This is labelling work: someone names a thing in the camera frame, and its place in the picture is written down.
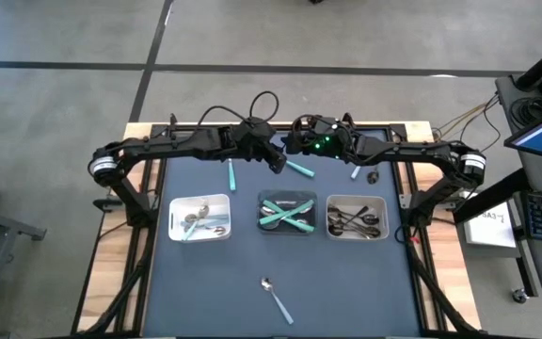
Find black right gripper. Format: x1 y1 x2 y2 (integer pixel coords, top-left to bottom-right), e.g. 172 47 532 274
282 128 351 161

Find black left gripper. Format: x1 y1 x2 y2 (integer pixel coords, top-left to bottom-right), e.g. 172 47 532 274
230 116 288 174

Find grey translucent plastic bin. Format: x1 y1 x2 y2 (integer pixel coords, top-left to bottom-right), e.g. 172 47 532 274
256 189 319 235

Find white plastic bin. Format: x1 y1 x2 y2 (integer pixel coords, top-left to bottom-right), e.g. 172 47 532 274
167 193 232 243
326 194 390 241

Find white paper sheet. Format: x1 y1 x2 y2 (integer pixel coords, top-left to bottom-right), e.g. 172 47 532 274
463 201 518 250

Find grey metal stand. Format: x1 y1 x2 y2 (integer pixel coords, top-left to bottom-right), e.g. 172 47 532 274
0 202 49 339

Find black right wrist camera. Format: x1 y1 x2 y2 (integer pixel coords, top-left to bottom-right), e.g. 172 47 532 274
315 117 339 136

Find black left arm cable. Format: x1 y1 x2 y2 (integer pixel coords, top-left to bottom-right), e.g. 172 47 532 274
198 90 280 131

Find black aluminium table frame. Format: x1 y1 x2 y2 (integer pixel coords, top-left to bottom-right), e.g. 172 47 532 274
71 112 484 339

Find yellow and black cables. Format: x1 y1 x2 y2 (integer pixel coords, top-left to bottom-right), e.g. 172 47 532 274
433 93 502 156

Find coiled black cable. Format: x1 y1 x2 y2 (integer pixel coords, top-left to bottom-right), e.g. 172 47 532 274
508 96 542 126

